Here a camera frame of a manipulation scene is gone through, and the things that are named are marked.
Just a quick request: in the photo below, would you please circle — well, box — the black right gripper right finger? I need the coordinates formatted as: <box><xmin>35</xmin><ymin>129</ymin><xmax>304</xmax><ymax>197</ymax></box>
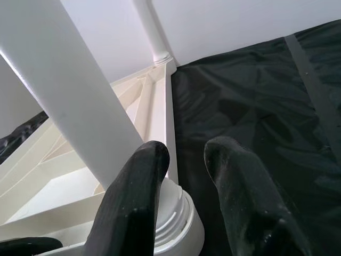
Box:
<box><xmin>204</xmin><ymin>135</ymin><xmax>312</xmax><ymax>256</ymax></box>

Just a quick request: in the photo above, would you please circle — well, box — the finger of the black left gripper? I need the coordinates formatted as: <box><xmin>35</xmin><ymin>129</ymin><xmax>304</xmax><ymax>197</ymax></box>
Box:
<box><xmin>0</xmin><ymin>236</ymin><xmax>63</xmax><ymax>256</ymax></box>

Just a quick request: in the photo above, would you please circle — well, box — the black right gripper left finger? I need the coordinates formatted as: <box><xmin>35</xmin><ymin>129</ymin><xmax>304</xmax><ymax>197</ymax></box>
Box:
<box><xmin>86</xmin><ymin>140</ymin><xmax>171</xmax><ymax>256</ymax></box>

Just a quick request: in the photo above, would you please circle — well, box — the white plastic table top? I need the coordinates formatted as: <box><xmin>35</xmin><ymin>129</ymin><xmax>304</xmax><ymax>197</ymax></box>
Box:
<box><xmin>0</xmin><ymin>62</ymin><xmax>205</xmax><ymax>256</ymax></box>

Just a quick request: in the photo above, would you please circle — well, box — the white plastic table leg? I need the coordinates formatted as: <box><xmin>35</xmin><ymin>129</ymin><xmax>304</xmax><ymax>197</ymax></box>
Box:
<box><xmin>132</xmin><ymin>0</ymin><xmax>171</xmax><ymax>66</ymax></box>
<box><xmin>0</xmin><ymin>0</ymin><xmax>194</xmax><ymax>242</ymax></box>

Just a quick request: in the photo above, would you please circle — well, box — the black tablecloth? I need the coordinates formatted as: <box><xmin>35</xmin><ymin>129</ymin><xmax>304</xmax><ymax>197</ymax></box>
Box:
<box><xmin>0</xmin><ymin>18</ymin><xmax>341</xmax><ymax>256</ymax></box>

